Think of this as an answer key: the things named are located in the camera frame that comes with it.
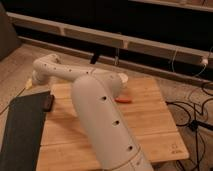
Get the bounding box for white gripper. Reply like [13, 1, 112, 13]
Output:
[25, 75, 44, 89]

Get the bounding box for black eraser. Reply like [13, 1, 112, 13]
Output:
[43, 95, 55, 112]

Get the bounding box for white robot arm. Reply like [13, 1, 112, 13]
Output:
[27, 54, 154, 171]

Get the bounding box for wooden board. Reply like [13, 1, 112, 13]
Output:
[36, 77, 189, 171]

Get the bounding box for dark floor mat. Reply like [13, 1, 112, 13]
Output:
[0, 91, 50, 171]

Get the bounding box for black bracket under rail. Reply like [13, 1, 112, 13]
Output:
[90, 52, 101, 64]

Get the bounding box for white wall rail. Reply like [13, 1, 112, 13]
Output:
[7, 12, 213, 69]

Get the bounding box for black cables on floor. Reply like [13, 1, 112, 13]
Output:
[165, 81, 213, 171]

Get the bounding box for white cable with plug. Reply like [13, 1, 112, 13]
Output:
[170, 44, 213, 76]

